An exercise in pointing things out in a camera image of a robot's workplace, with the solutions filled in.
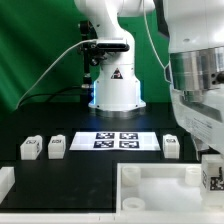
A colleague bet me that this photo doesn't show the white sheet with tags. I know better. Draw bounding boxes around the white sheet with tags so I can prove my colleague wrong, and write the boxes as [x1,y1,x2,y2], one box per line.
[70,132,160,151]

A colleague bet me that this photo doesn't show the black camera on stand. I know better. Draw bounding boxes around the black camera on stand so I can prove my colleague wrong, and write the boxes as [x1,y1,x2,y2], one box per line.
[78,20,105,86]

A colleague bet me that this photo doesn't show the white square tabletop part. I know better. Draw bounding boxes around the white square tabletop part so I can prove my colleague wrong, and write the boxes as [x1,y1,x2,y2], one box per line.
[116,163,224,216]

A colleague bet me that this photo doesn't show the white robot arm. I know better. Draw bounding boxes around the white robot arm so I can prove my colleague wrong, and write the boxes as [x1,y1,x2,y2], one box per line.
[74,0,224,159]

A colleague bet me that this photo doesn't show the white cable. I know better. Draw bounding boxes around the white cable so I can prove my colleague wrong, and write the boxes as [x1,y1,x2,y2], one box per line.
[14,38,98,110]

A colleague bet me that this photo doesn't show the black cable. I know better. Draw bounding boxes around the black cable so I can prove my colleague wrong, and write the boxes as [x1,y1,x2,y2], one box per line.
[18,86,90,108]

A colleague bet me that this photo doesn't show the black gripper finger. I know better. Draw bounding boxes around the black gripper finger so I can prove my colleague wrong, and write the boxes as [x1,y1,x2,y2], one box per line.
[193,138,211,161]

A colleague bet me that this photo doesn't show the white front obstacle bar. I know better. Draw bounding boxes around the white front obstacle bar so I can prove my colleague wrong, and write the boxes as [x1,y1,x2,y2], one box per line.
[0,213,224,224]

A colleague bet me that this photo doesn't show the white left obstacle wall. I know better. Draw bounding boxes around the white left obstacle wall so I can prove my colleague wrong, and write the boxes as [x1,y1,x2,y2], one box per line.
[0,167,15,204]

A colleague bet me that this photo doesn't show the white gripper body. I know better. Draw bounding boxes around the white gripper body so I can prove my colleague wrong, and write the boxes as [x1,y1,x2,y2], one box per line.
[170,87,224,154]

